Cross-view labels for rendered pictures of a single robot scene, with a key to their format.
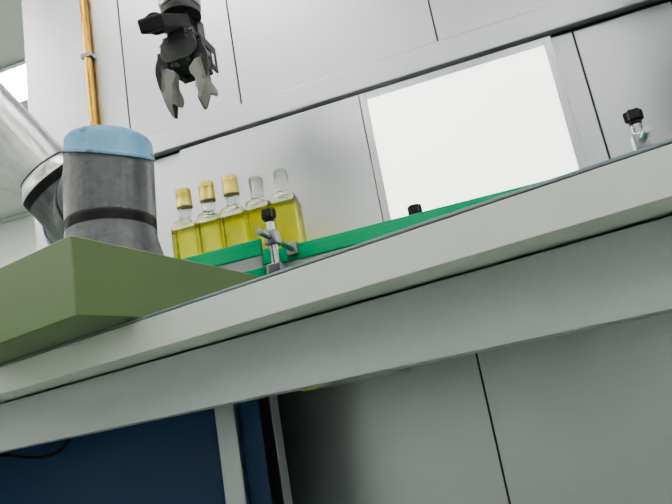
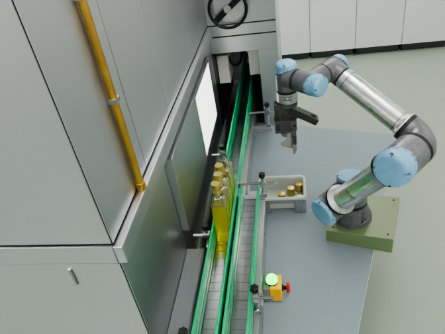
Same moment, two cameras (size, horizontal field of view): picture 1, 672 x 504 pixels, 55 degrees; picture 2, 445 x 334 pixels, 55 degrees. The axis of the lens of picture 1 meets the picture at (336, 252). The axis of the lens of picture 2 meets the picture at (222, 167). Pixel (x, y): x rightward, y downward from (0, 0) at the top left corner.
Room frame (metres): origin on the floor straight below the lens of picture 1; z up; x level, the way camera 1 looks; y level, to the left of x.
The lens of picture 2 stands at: (1.38, 1.58, 2.12)
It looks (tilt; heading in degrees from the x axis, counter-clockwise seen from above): 35 degrees down; 267
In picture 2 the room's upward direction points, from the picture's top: 10 degrees counter-clockwise
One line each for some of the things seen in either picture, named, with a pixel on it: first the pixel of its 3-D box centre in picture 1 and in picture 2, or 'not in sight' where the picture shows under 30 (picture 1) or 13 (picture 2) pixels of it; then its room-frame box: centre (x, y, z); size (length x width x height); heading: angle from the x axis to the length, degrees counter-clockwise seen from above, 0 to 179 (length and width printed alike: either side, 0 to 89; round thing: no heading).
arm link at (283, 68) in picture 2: not in sight; (287, 76); (1.03, 0.21, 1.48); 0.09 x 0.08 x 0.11; 123
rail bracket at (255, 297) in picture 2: not in sight; (263, 299); (1.28, 0.70, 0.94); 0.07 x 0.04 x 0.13; 165
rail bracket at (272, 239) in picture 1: (277, 244); (257, 185); (1.17, 0.10, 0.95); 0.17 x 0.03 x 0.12; 165
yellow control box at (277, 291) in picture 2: not in sight; (273, 287); (1.21, 0.54, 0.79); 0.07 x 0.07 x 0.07; 75
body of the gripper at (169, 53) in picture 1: (186, 42); (286, 116); (1.04, 0.20, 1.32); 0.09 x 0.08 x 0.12; 165
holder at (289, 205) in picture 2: not in sight; (276, 195); (1.07, 0.01, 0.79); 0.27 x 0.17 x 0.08; 165
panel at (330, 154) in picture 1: (365, 167); (197, 132); (1.38, -0.10, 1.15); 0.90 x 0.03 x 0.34; 75
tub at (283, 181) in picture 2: not in sight; (282, 193); (1.04, 0.02, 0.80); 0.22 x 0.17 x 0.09; 165
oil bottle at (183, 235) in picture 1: (191, 265); (221, 217); (1.35, 0.31, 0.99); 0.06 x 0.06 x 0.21; 76
